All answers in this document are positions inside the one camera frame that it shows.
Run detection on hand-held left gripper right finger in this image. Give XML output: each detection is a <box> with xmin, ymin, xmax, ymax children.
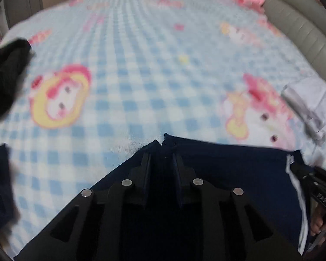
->
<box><xmin>172</xmin><ymin>152</ymin><xmax>305</xmax><ymax>261</ymax></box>

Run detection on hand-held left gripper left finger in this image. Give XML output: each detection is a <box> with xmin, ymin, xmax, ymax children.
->
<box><xmin>13</xmin><ymin>152</ymin><xmax>154</xmax><ymax>261</ymax></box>

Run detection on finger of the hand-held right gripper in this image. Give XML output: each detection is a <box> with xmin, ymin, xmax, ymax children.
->
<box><xmin>289</xmin><ymin>162</ymin><xmax>314</xmax><ymax>187</ymax></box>

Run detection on navy pants with white stripe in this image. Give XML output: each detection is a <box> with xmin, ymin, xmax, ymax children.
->
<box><xmin>91</xmin><ymin>133</ymin><xmax>312</xmax><ymax>256</ymax></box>

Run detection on person's right hand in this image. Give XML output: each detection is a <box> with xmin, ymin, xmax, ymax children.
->
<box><xmin>310</xmin><ymin>203</ymin><xmax>326</xmax><ymax>237</ymax></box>

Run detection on folded light grey cloth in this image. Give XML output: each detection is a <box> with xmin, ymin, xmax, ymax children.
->
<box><xmin>281</xmin><ymin>75</ymin><xmax>326</xmax><ymax>145</ymax></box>

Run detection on blue checked printed blanket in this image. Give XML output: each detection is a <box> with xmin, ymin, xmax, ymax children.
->
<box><xmin>0</xmin><ymin>0</ymin><xmax>326</xmax><ymax>259</ymax></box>

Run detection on dark navy cloth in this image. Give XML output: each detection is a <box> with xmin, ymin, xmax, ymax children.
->
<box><xmin>0</xmin><ymin>143</ymin><xmax>20</xmax><ymax>236</ymax></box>

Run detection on grey padded headboard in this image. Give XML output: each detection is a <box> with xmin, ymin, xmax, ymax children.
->
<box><xmin>212</xmin><ymin>0</ymin><xmax>326</xmax><ymax>83</ymax></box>

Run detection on black cloth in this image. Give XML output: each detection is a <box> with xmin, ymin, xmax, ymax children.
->
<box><xmin>0</xmin><ymin>38</ymin><xmax>35</xmax><ymax>131</ymax></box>

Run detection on grey cabinet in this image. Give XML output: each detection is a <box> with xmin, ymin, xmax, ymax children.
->
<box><xmin>2</xmin><ymin>0</ymin><xmax>44</xmax><ymax>31</ymax></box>

